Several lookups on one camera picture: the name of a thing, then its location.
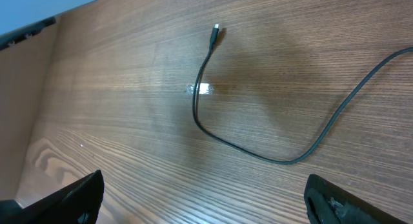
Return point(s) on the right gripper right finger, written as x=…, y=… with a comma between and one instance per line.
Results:
x=327, y=203

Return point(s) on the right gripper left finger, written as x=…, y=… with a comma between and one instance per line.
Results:
x=79, y=202

